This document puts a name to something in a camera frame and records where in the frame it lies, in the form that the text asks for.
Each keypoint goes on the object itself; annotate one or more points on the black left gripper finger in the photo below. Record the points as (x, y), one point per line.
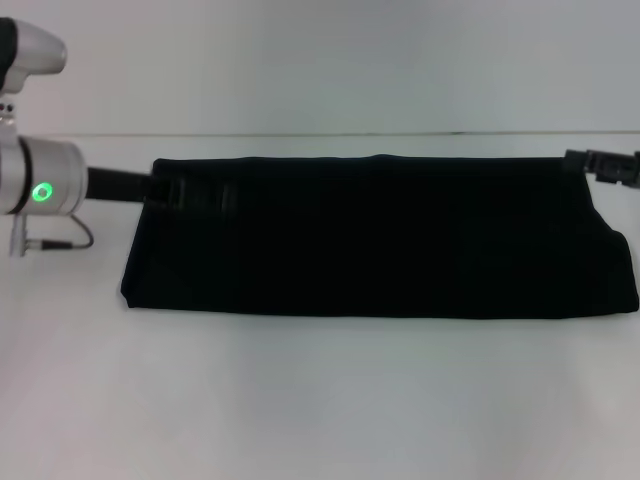
(200, 196)

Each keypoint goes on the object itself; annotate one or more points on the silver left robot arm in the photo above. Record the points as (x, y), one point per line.
(45, 175)

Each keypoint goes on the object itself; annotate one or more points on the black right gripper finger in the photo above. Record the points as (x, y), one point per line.
(576, 161)

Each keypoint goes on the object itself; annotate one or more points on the black t-shirt with FREE print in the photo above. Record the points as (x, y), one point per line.
(375, 240)

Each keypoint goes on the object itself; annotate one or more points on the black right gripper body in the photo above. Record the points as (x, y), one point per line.
(617, 167)

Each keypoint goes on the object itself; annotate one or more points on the silver left camera bracket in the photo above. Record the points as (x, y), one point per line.
(9, 117)

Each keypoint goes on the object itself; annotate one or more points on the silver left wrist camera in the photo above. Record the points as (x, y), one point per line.
(35, 52)

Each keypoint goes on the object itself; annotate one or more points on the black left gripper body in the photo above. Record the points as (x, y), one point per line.
(120, 186)

